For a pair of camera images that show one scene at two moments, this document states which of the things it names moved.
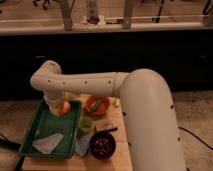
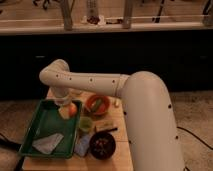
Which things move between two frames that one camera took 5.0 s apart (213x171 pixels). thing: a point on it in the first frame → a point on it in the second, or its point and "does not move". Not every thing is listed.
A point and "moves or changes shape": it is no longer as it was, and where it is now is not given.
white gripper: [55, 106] → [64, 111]
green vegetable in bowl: [96, 105] does not move
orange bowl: [96, 105] does not move
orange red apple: [65, 107] moves or changes shape
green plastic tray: [45, 122] does not move
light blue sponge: [82, 144] does not move
